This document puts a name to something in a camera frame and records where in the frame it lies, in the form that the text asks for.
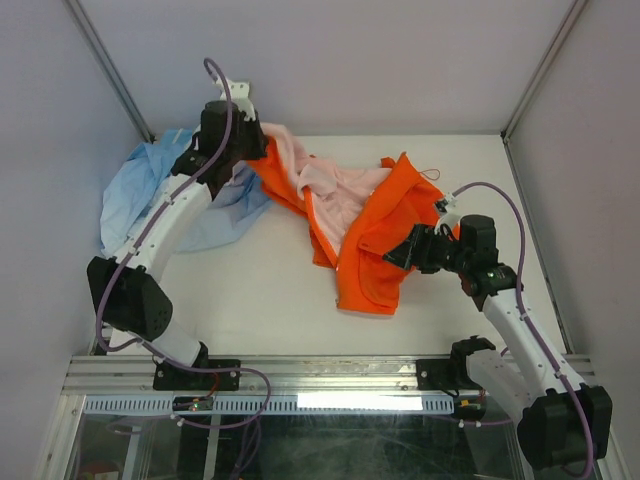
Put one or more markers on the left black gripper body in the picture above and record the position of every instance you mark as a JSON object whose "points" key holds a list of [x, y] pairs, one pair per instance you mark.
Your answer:
{"points": [[251, 145]]}

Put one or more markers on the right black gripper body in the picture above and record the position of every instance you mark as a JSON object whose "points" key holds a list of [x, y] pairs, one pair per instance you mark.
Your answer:
{"points": [[437, 253]]}

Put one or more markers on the orange jacket pink lining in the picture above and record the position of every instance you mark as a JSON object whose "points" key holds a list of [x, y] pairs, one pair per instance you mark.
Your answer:
{"points": [[355, 215]]}

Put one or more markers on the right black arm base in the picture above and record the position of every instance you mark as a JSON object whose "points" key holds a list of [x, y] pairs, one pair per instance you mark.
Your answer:
{"points": [[450, 374]]}

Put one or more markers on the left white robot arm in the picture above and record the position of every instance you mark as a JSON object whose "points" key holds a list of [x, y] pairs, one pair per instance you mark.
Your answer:
{"points": [[125, 287]]}

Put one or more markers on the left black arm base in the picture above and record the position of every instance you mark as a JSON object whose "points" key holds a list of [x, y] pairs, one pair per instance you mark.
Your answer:
{"points": [[206, 373]]}

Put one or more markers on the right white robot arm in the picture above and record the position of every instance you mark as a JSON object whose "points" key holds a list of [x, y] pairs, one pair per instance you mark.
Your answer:
{"points": [[560, 420]]}

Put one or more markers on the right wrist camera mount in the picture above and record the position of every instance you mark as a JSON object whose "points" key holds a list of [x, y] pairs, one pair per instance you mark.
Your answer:
{"points": [[448, 215]]}

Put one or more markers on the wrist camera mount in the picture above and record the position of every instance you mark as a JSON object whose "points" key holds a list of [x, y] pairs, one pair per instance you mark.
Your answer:
{"points": [[448, 215], [239, 93]]}

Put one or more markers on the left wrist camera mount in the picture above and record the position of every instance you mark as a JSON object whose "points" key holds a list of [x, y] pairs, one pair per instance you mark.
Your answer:
{"points": [[239, 93]]}

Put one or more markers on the right corner aluminium post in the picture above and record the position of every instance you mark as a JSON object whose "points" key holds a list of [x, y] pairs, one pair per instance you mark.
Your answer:
{"points": [[566, 26]]}

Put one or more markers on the corner aluminium post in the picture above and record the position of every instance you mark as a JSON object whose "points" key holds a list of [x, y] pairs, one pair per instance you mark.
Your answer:
{"points": [[566, 26], [92, 39]]}

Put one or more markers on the left corner aluminium post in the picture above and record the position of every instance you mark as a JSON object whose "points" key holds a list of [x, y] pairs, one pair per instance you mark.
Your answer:
{"points": [[92, 39]]}

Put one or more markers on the aluminium front rail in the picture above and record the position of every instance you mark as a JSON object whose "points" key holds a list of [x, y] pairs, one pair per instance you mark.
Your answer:
{"points": [[136, 374]]}

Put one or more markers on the white slotted cable duct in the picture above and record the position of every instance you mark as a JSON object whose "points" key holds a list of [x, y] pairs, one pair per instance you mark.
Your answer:
{"points": [[314, 403]]}

